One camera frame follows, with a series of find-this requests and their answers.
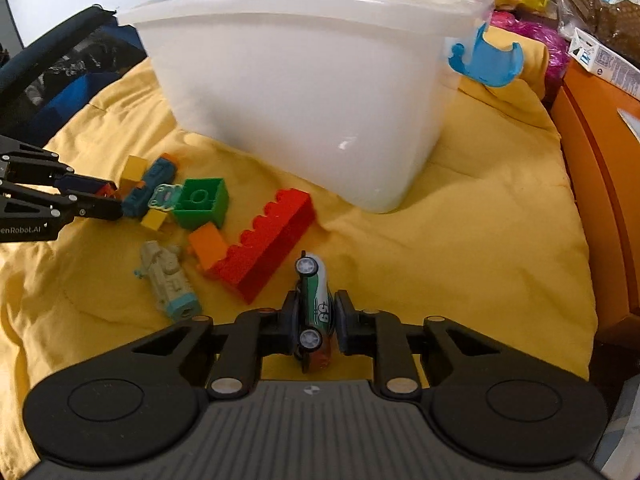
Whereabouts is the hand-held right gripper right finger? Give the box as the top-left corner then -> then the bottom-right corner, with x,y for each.
334,290 -> 506,401

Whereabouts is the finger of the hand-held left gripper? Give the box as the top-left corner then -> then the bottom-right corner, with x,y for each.
0,135 -> 109,194
0,182 -> 124,222

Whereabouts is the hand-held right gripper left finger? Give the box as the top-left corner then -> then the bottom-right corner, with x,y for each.
132,291 -> 301,401

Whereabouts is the green white toy car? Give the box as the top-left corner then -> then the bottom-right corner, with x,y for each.
292,251 -> 333,373

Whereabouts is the white plastic storage bin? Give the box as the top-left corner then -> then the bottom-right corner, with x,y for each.
116,0 -> 496,214

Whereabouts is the small yellow toy brick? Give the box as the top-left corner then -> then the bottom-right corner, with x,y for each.
140,209 -> 171,232

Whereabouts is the teal toy train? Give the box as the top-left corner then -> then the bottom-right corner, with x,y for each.
122,154 -> 180,217

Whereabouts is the long red toy brick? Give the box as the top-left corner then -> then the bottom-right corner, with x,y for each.
215,188 -> 316,304

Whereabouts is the beige toy vehicle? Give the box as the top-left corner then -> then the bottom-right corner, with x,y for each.
134,240 -> 202,321

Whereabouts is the green toy brick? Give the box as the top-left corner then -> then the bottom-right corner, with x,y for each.
171,177 -> 229,231

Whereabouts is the orange toy brick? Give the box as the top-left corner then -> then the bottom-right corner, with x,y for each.
188,224 -> 231,278

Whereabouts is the yellow blanket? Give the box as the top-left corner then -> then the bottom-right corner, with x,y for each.
0,25 -> 598,461

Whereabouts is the orange wooden cabinet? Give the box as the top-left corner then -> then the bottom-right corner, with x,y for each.
550,60 -> 640,351

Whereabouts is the magenta plastic bag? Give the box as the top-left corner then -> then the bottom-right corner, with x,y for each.
490,10 -> 568,91

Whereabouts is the white carton box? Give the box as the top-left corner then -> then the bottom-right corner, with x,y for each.
568,27 -> 640,98

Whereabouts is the brown snack bag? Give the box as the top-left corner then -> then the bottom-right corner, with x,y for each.
550,0 -> 640,68

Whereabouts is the blue bin handle clip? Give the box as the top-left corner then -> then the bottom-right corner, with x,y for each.
448,23 -> 524,88

